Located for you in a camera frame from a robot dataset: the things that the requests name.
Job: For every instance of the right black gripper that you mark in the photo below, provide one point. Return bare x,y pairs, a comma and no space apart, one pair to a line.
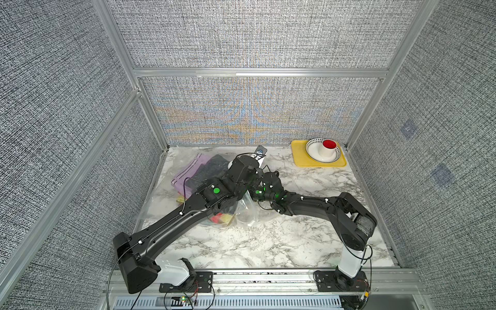
250,191

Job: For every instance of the black trousers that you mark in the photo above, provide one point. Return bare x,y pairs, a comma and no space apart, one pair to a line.
214,167

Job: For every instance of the clear plastic vacuum bag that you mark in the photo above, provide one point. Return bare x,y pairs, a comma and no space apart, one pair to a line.
164,198

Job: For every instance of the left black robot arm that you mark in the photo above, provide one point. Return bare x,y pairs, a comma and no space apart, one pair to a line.
136,253

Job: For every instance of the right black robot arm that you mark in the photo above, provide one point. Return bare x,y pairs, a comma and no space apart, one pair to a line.
354,224

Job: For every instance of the yellow plastic tray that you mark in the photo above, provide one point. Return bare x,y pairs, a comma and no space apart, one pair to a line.
302,159

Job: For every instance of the colourful folded clothes stack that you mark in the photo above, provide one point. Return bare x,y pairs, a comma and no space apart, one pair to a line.
220,219

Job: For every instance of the white patterned bowl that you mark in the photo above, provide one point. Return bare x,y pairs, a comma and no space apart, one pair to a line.
312,149

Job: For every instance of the white cup red inside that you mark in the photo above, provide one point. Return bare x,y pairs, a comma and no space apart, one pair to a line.
328,149

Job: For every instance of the purple garment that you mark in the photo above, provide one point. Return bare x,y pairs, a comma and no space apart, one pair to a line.
186,171

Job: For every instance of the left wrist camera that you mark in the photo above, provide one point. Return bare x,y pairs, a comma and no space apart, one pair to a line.
259,153

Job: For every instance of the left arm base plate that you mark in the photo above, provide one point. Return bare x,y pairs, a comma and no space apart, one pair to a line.
201,283

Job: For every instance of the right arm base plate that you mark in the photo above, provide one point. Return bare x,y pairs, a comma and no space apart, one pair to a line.
337,282

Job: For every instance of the aluminium front rail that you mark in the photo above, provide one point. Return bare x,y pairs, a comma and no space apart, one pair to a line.
384,280

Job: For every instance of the white slotted cable duct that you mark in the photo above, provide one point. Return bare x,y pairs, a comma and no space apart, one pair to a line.
232,302

